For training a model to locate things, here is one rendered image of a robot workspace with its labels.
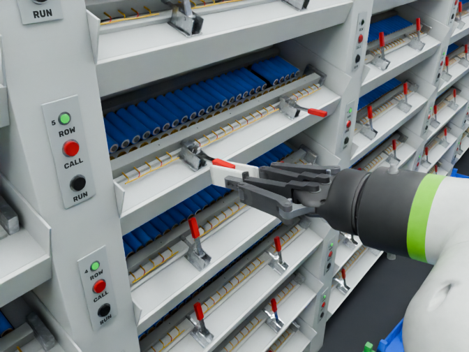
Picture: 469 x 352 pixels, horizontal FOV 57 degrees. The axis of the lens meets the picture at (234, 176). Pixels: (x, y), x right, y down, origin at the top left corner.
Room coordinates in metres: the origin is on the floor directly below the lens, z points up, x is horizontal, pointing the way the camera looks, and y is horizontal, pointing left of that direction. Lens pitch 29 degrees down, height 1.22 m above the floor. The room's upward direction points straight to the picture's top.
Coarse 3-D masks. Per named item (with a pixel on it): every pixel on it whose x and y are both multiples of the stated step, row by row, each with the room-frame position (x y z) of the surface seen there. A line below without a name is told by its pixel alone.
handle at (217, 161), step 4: (200, 148) 0.59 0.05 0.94; (196, 152) 0.58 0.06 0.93; (200, 156) 0.58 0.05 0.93; (204, 156) 0.58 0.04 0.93; (208, 156) 0.58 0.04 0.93; (204, 160) 0.57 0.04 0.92; (208, 160) 0.57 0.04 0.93; (212, 160) 0.57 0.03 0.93; (216, 160) 0.56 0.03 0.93; (220, 160) 0.56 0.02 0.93; (212, 164) 0.56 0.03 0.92; (216, 164) 0.55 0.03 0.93; (220, 164) 0.55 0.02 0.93; (224, 164) 0.55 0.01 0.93; (228, 164) 0.55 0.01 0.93; (232, 164) 0.55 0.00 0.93; (232, 168) 0.54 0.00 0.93
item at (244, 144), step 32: (320, 64) 0.96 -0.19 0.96; (256, 96) 0.83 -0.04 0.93; (320, 96) 0.90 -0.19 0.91; (256, 128) 0.72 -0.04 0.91; (288, 128) 0.76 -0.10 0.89; (224, 160) 0.62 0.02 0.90; (128, 192) 0.50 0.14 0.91; (160, 192) 0.52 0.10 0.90; (192, 192) 0.57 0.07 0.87; (128, 224) 0.48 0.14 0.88
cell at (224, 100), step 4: (200, 84) 0.78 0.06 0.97; (204, 84) 0.78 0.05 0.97; (204, 88) 0.78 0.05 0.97; (208, 88) 0.77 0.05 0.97; (212, 88) 0.78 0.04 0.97; (208, 92) 0.77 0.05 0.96; (212, 92) 0.77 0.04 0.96; (216, 92) 0.77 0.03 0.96; (216, 96) 0.76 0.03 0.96; (220, 96) 0.76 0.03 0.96; (224, 96) 0.76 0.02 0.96; (220, 100) 0.75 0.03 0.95; (224, 100) 0.75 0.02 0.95; (224, 104) 0.75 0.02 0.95
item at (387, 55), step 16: (384, 16) 1.45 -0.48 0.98; (400, 16) 1.56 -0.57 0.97; (416, 16) 1.52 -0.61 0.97; (368, 32) 1.29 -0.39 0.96; (384, 32) 1.33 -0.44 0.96; (400, 32) 1.35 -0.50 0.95; (416, 32) 1.46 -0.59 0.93; (432, 32) 1.48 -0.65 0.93; (368, 48) 1.16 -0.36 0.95; (384, 48) 1.26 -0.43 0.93; (400, 48) 1.30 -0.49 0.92; (416, 48) 1.33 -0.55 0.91; (432, 48) 1.40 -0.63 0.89; (368, 64) 1.13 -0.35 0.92; (384, 64) 1.12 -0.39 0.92; (400, 64) 1.19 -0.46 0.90; (368, 80) 1.04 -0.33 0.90; (384, 80) 1.14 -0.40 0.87
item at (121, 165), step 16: (304, 80) 0.89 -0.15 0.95; (272, 96) 0.80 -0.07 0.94; (288, 96) 0.84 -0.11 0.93; (304, 96) 0.86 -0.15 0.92; (224, 112) 0.70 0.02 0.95; (240, 112) 0.72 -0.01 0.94; (192, 128) 0.64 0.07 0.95; (208, 128) 0.65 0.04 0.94; (240, 128) 0.70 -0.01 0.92; (160, 144) 0.58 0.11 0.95; (176, 144) 0.60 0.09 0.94; (112, 160) 0.53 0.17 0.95; (128, 160) 0.53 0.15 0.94; (144, 160) 0.55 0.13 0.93; (160, 160) 0.56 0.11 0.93; (112, 176) 0.51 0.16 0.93
